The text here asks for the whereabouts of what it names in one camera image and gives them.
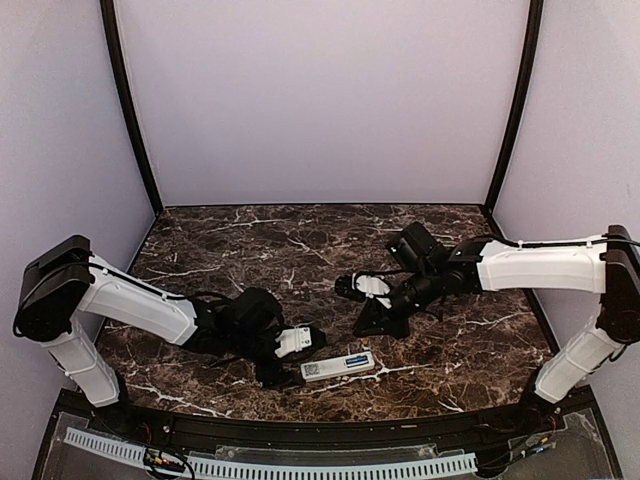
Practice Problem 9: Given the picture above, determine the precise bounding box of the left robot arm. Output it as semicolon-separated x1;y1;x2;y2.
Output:
13;235;312;436

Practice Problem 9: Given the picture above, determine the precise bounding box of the white remote control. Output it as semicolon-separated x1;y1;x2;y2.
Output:
300;352;375;382

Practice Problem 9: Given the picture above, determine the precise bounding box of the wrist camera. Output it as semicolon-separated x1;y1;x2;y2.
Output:
275;325;327;359
334;273;391;308

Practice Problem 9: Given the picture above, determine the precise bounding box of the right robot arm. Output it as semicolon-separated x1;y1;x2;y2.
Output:
335;222;639;434

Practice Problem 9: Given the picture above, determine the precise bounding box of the black frame post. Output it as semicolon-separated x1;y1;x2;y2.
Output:
483;0;544;216
99;0;164;216

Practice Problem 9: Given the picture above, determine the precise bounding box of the black front rail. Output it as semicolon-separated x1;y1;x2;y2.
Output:
59;389;596;454

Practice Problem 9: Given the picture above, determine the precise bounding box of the left black frame post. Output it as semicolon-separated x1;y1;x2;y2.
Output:
99;0;164;216

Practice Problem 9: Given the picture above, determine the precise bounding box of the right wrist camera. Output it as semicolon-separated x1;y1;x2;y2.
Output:
334;273;391;308

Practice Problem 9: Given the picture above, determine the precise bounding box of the white slotted cable duct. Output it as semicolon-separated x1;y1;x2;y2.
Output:
63;427;477;479

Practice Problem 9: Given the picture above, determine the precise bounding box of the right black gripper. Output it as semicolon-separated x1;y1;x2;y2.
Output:
352;265;441;339

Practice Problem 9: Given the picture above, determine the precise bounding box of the blue battery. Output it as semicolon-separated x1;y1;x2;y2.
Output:
345;355;371;367

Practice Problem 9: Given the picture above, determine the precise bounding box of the right black frame post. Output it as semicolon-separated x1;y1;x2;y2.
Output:
483;0;544;216

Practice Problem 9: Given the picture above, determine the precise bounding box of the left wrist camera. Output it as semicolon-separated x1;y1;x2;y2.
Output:
275;325;327;359

